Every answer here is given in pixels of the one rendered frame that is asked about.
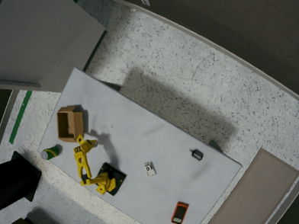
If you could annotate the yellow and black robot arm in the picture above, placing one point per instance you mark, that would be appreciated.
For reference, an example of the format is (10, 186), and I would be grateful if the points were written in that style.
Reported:
(78, 153)

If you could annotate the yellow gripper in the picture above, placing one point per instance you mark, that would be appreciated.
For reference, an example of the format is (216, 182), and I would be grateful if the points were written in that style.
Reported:
(89, 143)

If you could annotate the green drink can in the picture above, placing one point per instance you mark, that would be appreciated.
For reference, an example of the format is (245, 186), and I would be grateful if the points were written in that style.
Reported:
(49, 153)

